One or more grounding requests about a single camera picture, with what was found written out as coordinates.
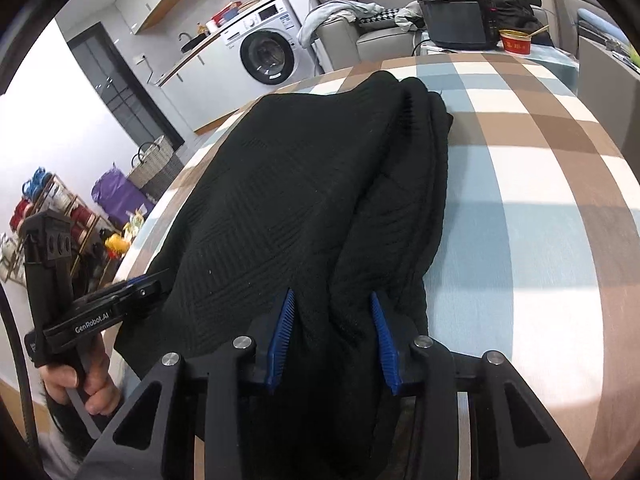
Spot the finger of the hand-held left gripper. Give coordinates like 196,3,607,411
117,268,171,289
125,280,174,313

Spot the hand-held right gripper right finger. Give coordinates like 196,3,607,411
369,291,593,480

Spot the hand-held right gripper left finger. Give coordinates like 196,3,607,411
85,287,297,480

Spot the black knit sweater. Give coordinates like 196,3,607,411
114,71,455,480

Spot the person's left forearm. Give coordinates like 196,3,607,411
37,400,108,480

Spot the person's left hand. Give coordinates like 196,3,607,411
39,340,121,416

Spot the wooden shoe rack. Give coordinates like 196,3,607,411
0,170,124,287

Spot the purple bag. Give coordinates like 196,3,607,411
91,167,156,229

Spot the woven laundry basket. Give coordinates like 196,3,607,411
127,135,186,201

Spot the checked tablecloth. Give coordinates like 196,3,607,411
117,52,640,480

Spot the black glass door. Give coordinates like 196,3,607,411
67,22,184,149

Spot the white kitchen base cabinet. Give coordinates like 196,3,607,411
160,30,251,136

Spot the white washing machine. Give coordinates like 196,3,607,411
220,0,316,94

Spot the red box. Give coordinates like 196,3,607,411
212,2,241,24

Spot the grey sofa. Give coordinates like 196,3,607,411
305,0,551,74

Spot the light grey blanket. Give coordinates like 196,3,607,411
297,1,386,46

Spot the black rice cooker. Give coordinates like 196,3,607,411
419,0,501,51

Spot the houndstooth pillow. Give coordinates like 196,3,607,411
357,7,401,26

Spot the light blue tablecloth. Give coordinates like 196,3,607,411
420,40,581,79

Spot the white bedside cabinet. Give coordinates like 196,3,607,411
577,35,640,107

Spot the grey upholstered bed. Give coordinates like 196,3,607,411
545,0,640,56

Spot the light blue pillow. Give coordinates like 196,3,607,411
577,7,614,34

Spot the black cable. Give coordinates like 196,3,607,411
0,285,39,462

